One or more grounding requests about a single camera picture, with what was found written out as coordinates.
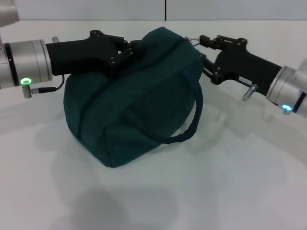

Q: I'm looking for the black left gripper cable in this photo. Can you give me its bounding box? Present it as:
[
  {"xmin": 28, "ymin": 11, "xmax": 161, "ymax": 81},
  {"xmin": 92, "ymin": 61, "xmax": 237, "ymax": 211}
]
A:
[{"xmin": 20, "ymin": 74, "xmax": 65, "ymax": 99}]

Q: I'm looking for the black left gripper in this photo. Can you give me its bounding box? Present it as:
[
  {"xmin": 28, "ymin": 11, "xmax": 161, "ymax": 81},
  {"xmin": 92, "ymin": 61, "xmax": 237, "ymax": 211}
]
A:
[{"xmin": 45, "ymin": 30, "xmax": 146, "ymax": 80}]

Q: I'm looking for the dark teal fabric bag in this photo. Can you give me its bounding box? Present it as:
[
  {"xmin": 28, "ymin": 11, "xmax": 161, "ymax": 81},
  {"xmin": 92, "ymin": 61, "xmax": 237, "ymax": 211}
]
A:
[{"xmin": 63, "ymin": 26, "xmax": 204, "ymax": 170}]

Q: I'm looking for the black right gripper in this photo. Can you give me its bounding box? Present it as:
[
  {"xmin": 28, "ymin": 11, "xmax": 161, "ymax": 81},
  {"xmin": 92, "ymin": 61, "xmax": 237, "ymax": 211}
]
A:
[{"xmin": 195, "ymin": 34, "xmax": 282, "ymax": 98}]

